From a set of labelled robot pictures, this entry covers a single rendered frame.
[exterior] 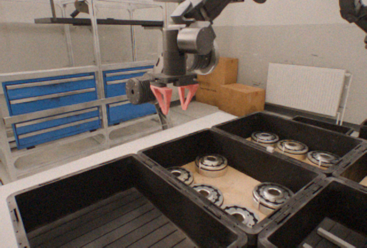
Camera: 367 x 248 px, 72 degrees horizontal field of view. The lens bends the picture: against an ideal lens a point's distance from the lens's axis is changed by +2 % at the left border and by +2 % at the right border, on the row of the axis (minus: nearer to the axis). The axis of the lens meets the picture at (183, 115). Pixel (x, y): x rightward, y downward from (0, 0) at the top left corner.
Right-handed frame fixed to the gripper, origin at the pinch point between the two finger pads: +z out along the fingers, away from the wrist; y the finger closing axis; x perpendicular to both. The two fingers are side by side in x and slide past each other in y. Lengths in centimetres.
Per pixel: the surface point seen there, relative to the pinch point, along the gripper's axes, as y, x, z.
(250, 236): -7.6, -30.3, 13.8
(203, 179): 8.4, -2.8, 23.2
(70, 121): 22, 184, 61
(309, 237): 10.7, -33.1, 23.4
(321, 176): 19.7, -30.3, 13.2
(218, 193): 3.6, -13.2, 20.2
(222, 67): 274, 224, 36
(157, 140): 30, 53, 36
